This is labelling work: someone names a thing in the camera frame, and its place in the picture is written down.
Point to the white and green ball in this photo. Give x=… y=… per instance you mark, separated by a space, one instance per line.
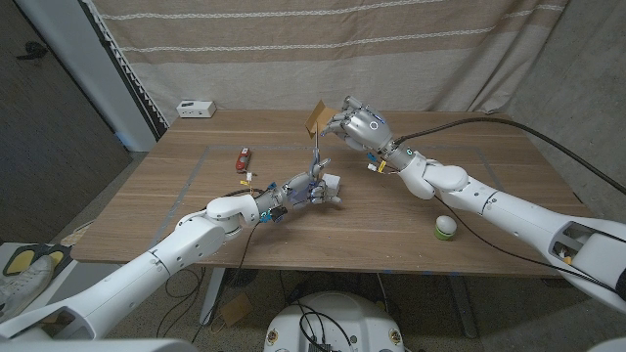
x=445 y=226

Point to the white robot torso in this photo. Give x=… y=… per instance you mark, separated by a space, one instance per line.
x=352 y=313

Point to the small red pocket tool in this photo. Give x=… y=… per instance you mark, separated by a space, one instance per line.
x=243 y=159

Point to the white cube block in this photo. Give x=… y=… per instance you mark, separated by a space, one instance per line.
x=333 y=182

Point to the black triangle-edged trim strip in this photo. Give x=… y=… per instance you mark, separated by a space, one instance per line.
x=127 y=73

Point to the brown paper bag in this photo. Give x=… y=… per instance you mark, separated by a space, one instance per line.
x=318 y=117

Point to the white power strip box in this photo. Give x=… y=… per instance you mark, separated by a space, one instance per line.
x=195 y=108

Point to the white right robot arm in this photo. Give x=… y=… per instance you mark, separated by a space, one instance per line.
x=513 y=215

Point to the beige striped curtain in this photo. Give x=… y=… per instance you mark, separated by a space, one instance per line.
x=313 y=58

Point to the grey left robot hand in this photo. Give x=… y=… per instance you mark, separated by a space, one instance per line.
x=300 y=188

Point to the white sneaker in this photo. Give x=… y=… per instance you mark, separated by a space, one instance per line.
x=19 y=288

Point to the white table leg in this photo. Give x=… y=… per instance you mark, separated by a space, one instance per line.
x=462 y=303
x=212 y=293

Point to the yellow black pad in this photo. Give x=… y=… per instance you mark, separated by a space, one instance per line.
x=61 y=256
x=19 y=261

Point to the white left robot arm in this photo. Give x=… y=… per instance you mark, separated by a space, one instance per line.
x=166 y=254

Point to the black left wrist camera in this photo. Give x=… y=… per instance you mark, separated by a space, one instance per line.
x=278 y=213

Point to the brown cardboard piece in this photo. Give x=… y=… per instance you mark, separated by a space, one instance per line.
x=236 y=309

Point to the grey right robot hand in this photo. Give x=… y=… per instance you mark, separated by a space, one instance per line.
x=369 y=129

